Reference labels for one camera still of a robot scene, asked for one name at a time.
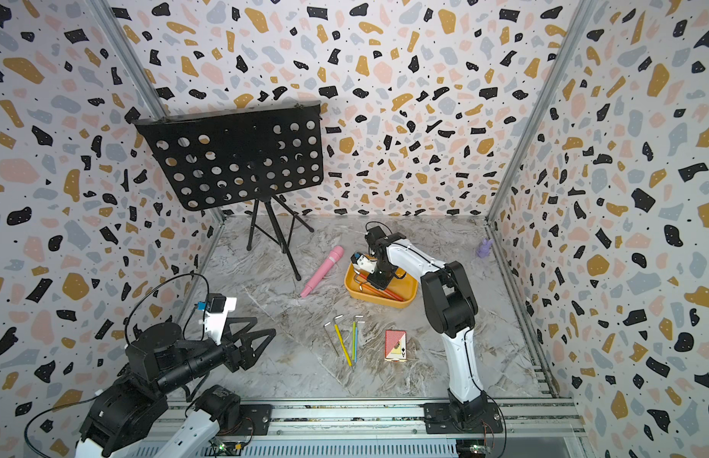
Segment yellow plastic storage box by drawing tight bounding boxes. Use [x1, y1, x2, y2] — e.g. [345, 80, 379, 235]
[344, 265, 419, 309]

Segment black perforated music stand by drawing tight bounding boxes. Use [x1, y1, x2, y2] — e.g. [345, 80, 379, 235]
[133, 101, 324, 255]

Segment aluminium corner post right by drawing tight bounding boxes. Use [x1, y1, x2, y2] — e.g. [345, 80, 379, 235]
[485, 0, 599, 224]

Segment orange sleeved hex key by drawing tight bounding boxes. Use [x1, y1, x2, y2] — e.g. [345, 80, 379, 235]
[358, 278, 404, 302]

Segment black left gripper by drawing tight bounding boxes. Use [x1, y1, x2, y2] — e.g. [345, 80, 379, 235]
[156, 314, 276, 398]

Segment yellow sleeved hex key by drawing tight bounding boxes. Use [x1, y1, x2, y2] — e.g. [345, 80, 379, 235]
[333, 314, 354, 368]

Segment playing card box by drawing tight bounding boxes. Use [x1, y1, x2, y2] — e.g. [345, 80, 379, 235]
[385, 329, 407, 362]

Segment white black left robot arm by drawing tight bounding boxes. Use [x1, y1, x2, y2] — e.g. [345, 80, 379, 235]
[76, 317, 276, 457]

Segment aluminium corner post left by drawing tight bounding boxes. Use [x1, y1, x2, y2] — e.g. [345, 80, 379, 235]
[88, 1, 232, 223]

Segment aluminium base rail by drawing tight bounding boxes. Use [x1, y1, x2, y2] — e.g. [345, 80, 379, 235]
[101, 397, 590, 458]

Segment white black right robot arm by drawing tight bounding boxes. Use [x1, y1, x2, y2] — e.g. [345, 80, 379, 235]
[365, 225, 496, 431]

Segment aluminium corner post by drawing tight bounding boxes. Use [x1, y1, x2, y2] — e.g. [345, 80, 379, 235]
[88, 1, 232, 223]
[485, 0, 599, 224]

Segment second left robot arm base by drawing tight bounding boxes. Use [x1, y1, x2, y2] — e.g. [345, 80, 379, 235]
[158, 384, 273, 458]

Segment pink cylindrical massager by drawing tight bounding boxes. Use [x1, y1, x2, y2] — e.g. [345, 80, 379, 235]
[300, 245, 345, 298]

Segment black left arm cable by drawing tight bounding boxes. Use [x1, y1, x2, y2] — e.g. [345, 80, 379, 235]
[123, 271, 211, 347]

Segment red sleeved hex key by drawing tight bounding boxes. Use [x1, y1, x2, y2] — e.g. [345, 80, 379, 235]
[353, 273, 404, 303]

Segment purple rabbit toy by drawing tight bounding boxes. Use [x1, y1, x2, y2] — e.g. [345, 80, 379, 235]
[476, 239, 494, 259]

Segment green sleeved hex key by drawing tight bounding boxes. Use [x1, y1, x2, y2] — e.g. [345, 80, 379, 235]
[350, 321, 358, 366]

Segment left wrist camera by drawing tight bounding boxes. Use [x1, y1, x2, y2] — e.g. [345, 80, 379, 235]
[197, 293, 237, 345]

